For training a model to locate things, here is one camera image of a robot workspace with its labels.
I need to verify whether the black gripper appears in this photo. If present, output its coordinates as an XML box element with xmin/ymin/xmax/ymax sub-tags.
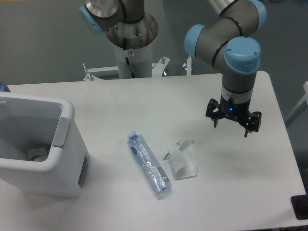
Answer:
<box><xmin>205</xmin><ymin>95</ymin><xmax>262</xmax><ymax>138</ymax></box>

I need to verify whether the clear plastic water bottle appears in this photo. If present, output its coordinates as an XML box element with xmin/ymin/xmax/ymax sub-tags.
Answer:
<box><xmin>127</xmin><ymin>131</ymin><xmax>172</xmax><ymax>196</ymax></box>

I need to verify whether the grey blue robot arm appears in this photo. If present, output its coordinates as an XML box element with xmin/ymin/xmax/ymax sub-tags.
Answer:
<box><xmin>79</xmin><ymin>0</ymin><xmax>267</xmax><ymax>133</ymax></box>

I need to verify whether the trash inside can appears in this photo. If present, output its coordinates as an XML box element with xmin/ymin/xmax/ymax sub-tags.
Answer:
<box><xmin>26</xmin><ymin>145</ymin><xmax>51</xmax><ymax>162</ymax></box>

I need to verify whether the white plastic trash can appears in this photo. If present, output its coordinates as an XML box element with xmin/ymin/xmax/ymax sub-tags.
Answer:
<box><xmin>0</xmin><ymin>92</ymin><xmax>90</xmax><ymax>197</ymax></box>

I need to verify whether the black device at table edge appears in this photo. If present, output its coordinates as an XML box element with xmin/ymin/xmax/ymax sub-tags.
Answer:
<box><xmin>291</xmin><ymin>194</ymin><xmax>308</xmax><ymax>220</ymax></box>

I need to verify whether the blue object at left edge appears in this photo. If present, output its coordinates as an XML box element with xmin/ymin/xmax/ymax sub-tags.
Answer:
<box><xmin>0</xmin><ymin>82</ymin><xmax>11</xmax><ymax>92</ymax></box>

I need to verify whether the white frame at right edge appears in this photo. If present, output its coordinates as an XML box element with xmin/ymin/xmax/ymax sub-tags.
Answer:
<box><xmin>284</xmin><ymin>81</ymin><xmax>308</xmax><ymax>127</ymax></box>

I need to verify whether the white pedestal base frame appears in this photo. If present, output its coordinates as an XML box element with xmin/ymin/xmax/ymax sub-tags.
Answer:
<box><xmin>82</xmin><ymin>54</ymin><xmax>193</xmax><ymax>82</ymax></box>

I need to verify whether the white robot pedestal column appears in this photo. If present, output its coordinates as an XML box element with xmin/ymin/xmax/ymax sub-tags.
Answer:
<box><xmin>105</xmin><ymin>12</ymin><xmax>159</xmax><ymax>79</ymax></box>

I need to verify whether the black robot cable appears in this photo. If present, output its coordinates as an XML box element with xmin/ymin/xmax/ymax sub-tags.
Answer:
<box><xmin>123</xmin><ymin>38</ymin><xmax>135</xmax><ymax>79</ymax></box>

